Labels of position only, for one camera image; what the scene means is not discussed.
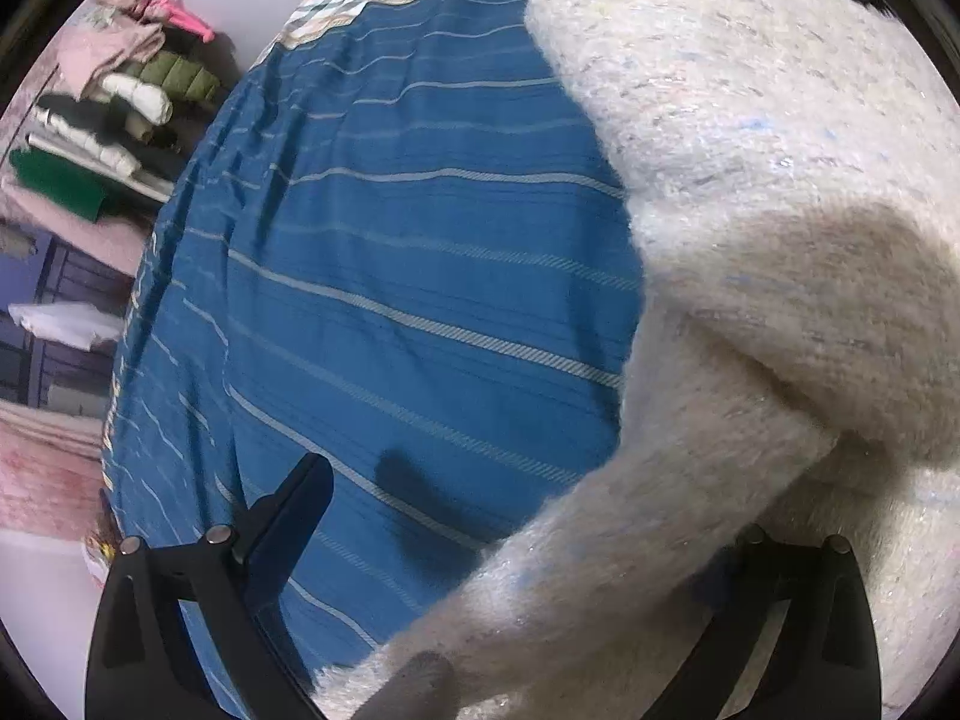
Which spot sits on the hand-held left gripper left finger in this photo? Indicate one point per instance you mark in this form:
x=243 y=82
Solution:
x=289 y=532

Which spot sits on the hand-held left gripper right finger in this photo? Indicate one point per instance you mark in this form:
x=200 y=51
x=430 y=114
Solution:
x=750 y=577

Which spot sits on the white fuzzy sweater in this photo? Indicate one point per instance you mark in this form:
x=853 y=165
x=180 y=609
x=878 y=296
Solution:
x=750 y=165

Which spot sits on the pink floral curtain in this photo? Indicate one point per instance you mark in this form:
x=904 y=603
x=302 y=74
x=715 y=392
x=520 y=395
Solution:
x=45 y=465

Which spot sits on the white cloth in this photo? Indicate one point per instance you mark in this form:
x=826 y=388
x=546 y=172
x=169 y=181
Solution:
x=67 y=324

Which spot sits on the blue striped plaid bedspread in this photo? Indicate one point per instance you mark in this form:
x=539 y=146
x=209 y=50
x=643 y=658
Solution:
x=412 y=240

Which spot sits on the pale pink garment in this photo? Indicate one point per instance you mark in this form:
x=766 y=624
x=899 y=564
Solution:
x=82 y=236

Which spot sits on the white long jacket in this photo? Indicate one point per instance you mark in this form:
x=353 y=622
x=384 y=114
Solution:
x=90 y=151

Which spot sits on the white puffer jacket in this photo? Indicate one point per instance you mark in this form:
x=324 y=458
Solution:
x=142 y=97

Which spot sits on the black garment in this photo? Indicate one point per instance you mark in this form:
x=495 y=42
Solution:
x=82 y=112

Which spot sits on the olive green puffer jacket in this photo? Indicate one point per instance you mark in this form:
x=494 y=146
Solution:
x=180 y=75

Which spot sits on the pink fleece coat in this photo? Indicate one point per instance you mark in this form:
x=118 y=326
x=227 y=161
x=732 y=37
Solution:
x=97 y=52

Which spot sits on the hot pink hanging garment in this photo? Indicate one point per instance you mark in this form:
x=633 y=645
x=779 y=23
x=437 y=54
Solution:
x=184 y=19

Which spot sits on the dark window frame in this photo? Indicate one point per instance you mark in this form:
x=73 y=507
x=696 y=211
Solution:
x=75 y=285

